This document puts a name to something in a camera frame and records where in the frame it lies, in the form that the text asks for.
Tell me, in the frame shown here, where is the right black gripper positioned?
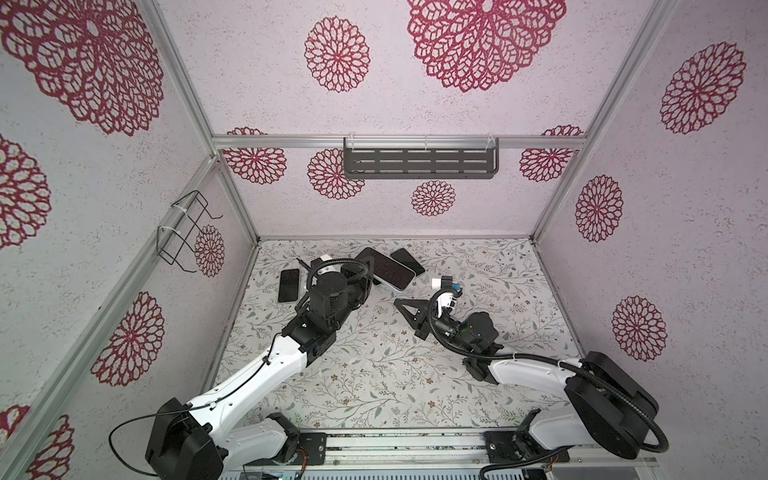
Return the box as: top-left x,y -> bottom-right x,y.
399,299 -> 476,358

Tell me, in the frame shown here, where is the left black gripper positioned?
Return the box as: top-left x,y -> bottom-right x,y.
330,256 -> 372,333

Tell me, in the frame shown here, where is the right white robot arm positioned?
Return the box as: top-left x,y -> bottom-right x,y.
394,292 -> 670,459

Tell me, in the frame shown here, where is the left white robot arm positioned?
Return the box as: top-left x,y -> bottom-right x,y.
145,257 -> 373,479

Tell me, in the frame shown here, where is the black phone far left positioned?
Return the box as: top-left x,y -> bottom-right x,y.
277,268 -> 300,303

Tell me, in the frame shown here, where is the black phone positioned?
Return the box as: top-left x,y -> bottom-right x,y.
277,268 -> 300,303
390,248 -> 425,276

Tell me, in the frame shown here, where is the black phone centre right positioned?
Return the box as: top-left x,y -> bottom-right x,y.
390,248 -> 425,276

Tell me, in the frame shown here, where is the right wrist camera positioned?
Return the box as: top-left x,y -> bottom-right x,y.
431,275 -> 462,318

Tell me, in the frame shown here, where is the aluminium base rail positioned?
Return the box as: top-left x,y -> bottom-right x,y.
297,428 -> 659,473

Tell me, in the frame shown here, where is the grey slotted wall shelf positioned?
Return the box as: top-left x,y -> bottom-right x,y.
342,137 -> 500,180

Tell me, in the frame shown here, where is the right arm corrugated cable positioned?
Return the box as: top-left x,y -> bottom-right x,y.
427,287 -> 670,480

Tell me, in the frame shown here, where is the black wire wall basket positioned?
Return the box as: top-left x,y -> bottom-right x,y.
155,189 -> 222,274

